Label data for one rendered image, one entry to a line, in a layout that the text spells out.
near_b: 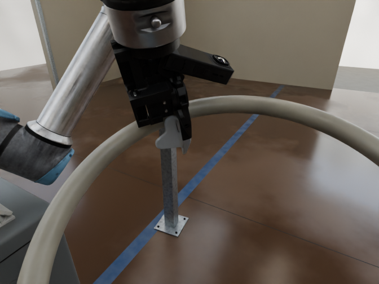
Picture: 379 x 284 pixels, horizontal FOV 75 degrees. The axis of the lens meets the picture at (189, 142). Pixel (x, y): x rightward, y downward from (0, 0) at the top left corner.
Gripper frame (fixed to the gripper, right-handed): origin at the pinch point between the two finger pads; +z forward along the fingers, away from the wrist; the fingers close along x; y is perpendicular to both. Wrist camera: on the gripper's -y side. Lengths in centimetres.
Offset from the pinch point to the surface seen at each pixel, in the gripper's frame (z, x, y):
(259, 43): 256, -428, -308
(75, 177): -7.5, 7.9, 17.0
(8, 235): 35, -15, 53
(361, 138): -7.1, 16.9, -21.2
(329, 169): 190, -63, -165
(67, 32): 176, -511, 82
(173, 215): 136, -50, 3
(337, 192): 175, -34, -143
